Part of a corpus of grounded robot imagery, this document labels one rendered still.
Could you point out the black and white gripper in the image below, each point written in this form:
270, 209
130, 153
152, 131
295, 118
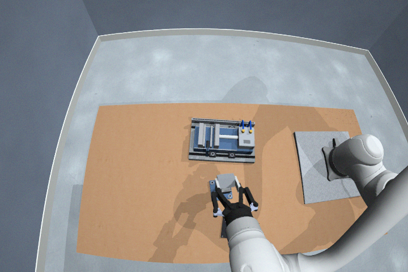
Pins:
233, 210

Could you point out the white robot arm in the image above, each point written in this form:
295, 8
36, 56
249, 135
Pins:
385, 193

